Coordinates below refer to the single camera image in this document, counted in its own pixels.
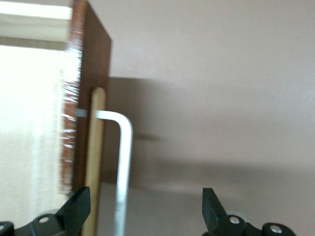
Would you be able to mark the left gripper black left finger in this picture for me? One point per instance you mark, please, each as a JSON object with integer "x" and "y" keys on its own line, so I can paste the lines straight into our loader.
{"x": 73, "y": 211}

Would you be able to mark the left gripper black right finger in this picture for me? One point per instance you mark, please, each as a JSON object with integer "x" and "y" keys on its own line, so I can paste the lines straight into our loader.
{"x": 212, "y": 211}

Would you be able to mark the light wood drawer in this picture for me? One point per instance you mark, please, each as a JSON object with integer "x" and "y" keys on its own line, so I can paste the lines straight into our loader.
{"x": 98, "y": 61}

